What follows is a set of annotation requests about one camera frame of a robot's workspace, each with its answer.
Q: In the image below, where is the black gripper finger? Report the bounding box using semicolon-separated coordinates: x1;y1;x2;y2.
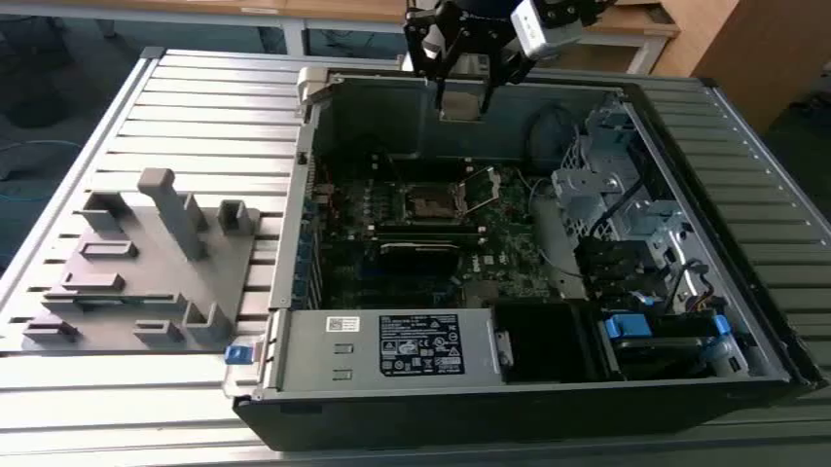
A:
403;9;457;122
480;33;540;121

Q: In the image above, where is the silver CPU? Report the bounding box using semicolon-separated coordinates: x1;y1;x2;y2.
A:
440;90;485;122

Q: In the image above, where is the CPU socket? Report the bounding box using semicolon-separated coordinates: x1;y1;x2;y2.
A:
400;182;469;225

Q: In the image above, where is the white-clipped RAM slot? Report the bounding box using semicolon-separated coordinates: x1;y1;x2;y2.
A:
369;221;489;234
373;232;492;247

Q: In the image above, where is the silver drive cage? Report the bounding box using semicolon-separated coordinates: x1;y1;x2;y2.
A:
549;91;707;299

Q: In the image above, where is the green motherboard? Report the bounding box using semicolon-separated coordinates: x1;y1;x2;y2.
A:
309;162;571;310

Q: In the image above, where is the wooden cabinet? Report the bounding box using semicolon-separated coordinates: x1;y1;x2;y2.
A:
652;0;831;133

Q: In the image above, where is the black graphics card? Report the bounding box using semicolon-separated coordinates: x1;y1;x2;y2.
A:
375;240;464;282

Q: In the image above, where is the silver chipset heatsink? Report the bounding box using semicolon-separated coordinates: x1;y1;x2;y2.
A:
461;280;503;304

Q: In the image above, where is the hard disk in blue carrier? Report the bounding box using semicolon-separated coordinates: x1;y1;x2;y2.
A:
600;310;739;381

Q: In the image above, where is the black office chair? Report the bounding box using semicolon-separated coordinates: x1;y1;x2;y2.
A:
0;14;73;130

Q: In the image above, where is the grey parts rack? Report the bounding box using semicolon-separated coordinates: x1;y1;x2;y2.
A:
19;167;265;354

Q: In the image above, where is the silver power supply unit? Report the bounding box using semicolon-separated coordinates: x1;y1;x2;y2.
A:
275;306;515;391

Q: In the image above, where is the blue case latch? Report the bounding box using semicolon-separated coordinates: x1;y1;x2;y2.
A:
221;343;255;367

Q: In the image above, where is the green RAM stick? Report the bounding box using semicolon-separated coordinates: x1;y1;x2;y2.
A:
72;296;144;309

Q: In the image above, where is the black PC case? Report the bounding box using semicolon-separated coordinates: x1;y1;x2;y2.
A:
231;65;830;451

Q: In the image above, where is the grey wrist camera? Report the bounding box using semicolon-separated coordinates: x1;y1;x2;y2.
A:
508;0;587;60

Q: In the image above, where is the thick black cable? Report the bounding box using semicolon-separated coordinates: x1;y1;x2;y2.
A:
523;102;583;172

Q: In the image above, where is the wooden desk white frame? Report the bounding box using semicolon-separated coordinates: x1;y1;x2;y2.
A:
0;0;307;57
284;0;681;75

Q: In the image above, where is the black drive cable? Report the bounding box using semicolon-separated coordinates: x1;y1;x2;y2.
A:
583;175;649;250

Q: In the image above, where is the black looped cable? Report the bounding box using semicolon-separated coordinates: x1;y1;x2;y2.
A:
665;259;708;305

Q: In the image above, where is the coloured wire bundle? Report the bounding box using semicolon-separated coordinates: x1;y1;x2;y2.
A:
684;284;725;315

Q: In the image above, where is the blue floor cable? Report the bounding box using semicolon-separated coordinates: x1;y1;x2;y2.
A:
0;138;87;203

